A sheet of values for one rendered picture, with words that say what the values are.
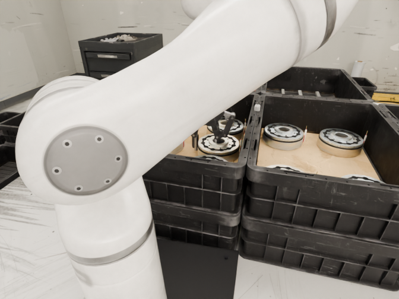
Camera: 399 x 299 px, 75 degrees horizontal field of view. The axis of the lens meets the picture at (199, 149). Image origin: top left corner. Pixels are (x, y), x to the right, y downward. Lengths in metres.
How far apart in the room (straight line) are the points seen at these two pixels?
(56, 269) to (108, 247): 0.38
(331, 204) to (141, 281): 0.32
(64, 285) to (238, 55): 0.52
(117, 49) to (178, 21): 2.05
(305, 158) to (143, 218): 0.49
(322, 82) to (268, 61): 0.97
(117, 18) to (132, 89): 4.24
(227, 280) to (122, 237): 0.24
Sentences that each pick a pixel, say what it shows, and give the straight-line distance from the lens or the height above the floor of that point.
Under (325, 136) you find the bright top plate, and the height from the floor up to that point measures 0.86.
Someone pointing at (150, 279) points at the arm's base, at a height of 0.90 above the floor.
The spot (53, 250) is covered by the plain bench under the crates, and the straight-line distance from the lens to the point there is 0.67.
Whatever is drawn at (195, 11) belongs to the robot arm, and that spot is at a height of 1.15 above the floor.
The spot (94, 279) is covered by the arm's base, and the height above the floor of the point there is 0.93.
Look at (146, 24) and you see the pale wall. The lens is 4.23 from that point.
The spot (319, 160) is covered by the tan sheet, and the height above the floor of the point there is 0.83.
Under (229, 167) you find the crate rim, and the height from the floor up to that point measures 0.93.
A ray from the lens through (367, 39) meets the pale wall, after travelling 4.09.
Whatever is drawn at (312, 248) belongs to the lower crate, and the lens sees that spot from 0.55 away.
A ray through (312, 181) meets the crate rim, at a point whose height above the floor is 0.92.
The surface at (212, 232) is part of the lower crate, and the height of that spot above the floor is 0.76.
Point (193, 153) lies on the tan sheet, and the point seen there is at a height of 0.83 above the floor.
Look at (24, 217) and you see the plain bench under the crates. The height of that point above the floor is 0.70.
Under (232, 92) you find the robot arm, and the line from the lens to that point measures 0.22.
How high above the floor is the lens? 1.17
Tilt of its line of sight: 30 degrees down
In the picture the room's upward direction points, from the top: straight up
